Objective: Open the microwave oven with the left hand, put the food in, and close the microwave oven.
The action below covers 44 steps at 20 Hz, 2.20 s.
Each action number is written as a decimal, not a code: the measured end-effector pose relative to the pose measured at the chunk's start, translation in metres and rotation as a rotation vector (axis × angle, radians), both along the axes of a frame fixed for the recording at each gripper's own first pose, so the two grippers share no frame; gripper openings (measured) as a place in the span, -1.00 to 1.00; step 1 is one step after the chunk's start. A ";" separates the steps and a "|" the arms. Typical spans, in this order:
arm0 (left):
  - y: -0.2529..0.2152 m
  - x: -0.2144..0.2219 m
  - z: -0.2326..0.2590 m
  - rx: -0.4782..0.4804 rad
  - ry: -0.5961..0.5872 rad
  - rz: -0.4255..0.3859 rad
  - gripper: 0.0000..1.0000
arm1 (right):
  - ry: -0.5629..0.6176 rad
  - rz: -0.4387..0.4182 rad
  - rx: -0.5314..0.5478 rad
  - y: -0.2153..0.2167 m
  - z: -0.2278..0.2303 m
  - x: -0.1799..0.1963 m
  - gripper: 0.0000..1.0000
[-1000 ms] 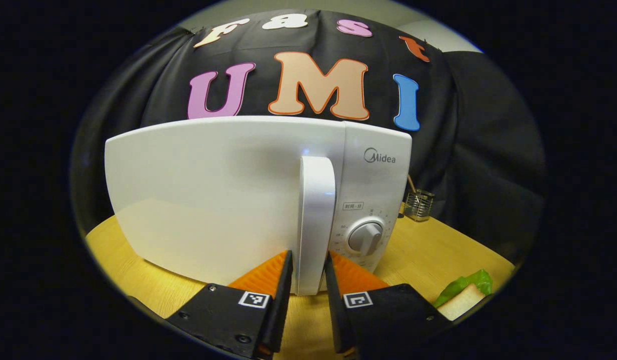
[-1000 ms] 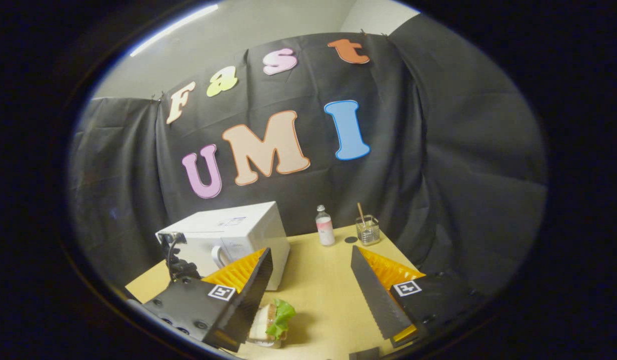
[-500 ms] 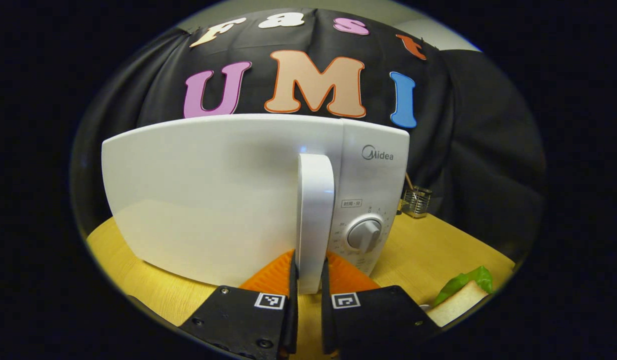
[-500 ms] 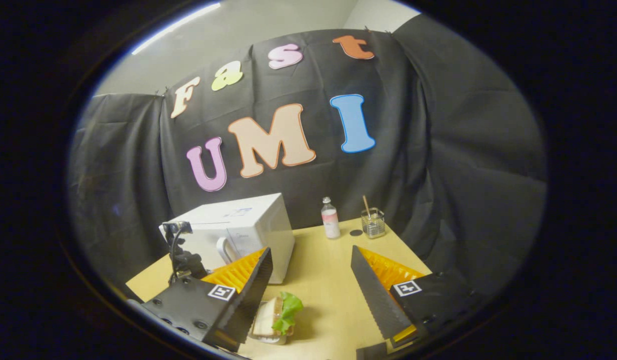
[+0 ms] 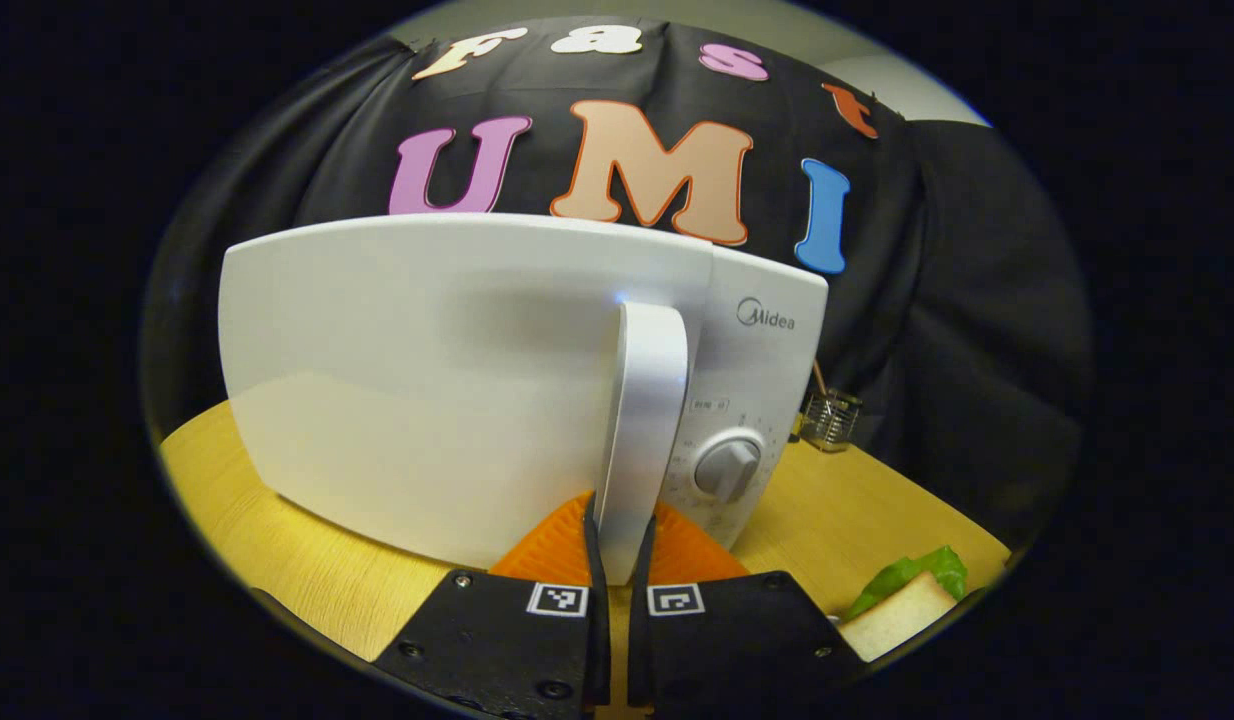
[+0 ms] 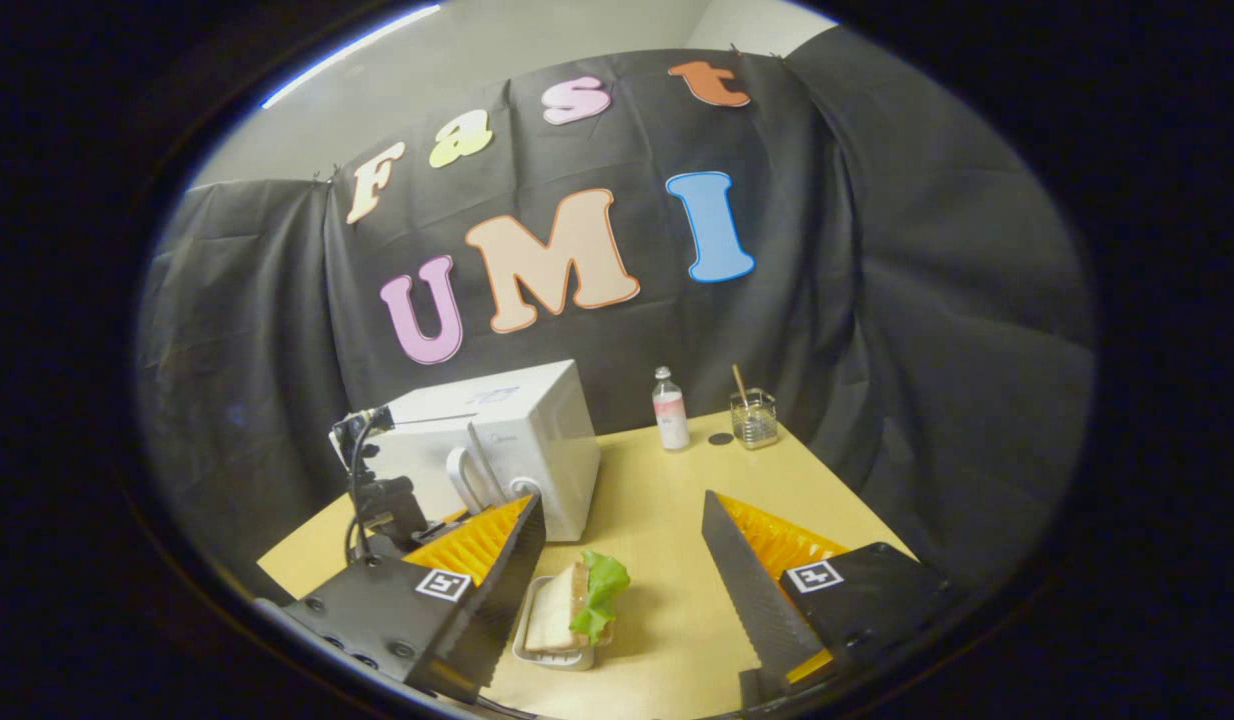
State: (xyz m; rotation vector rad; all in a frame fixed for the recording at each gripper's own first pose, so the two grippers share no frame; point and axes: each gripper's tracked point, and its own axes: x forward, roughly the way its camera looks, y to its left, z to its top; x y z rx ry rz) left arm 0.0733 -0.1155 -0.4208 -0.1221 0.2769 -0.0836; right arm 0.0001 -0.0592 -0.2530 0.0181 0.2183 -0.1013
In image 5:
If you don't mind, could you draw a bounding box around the sandwich with lettuce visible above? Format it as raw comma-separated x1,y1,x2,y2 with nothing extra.
839,545,970,663

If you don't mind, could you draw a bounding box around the black backdrop cloth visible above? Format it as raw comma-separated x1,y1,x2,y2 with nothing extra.
142,15,1093,551

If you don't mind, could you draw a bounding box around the white microwave oven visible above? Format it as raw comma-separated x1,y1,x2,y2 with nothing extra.
219,212,830,586

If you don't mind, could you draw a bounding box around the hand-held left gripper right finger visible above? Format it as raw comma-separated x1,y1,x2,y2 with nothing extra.
627,500,868,716

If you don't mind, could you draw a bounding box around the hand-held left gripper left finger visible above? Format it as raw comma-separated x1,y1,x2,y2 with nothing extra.
372,490,611,720

